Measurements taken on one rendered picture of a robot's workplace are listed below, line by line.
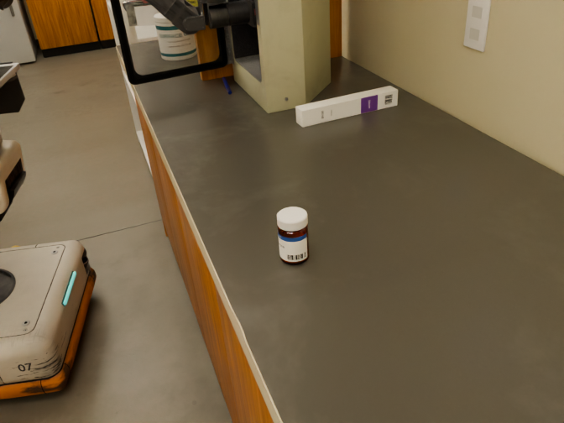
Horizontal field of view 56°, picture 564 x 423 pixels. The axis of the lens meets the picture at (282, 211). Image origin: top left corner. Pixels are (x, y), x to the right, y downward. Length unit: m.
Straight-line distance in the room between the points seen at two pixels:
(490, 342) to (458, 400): 0.11
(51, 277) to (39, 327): 0.27
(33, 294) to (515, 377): 1.70
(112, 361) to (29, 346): 0.35
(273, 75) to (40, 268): 1.23
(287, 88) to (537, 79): 0.60
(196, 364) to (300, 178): 1.09
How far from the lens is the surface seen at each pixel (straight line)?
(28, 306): 2.04
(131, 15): 1.56
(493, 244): 0.92
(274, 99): 1.42
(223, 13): 1.45
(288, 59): 1.40
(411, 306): 0.78
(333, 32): 1.86
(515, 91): 1.26
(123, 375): 2.06
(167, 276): 2.42
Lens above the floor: 1.46
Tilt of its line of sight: 32 degrees down
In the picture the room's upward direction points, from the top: 5 degrees counter-clockwise
